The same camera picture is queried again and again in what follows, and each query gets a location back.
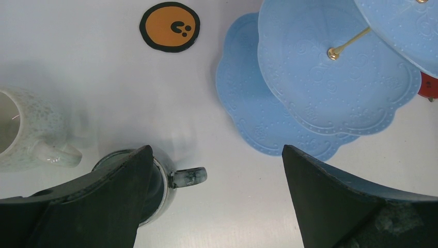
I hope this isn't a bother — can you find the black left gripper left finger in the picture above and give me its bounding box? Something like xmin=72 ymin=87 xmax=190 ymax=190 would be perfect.
xmin=1 ymin=145 xmax=153 ymax=247

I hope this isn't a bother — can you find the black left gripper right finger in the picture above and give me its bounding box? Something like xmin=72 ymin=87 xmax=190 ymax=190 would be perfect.
xmin=282 ymin=145 xmax=437 ymax=247

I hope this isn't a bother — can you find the blue three-tier cake stand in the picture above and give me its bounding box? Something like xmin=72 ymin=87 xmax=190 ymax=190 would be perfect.
xmin=216 ymin=1 xmax=437 ymax=161

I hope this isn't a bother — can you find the dark green glazed mug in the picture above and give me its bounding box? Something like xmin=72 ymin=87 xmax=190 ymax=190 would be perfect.
xmin=91 ymin=148 xmax=208 ymax=228

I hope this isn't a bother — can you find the white speckled mug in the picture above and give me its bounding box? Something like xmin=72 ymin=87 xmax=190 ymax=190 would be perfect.
xmin=1 ymin=86 xmax=82 ymax=173

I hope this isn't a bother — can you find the red round coaster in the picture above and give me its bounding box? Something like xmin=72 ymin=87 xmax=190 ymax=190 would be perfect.
xmin=418 ymin=72 xmax=437 ymax=102

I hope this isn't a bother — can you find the orange round coaster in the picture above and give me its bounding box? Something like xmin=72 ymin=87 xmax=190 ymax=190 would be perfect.
xmin=139 ymin=2 xmax=201 ymax=53

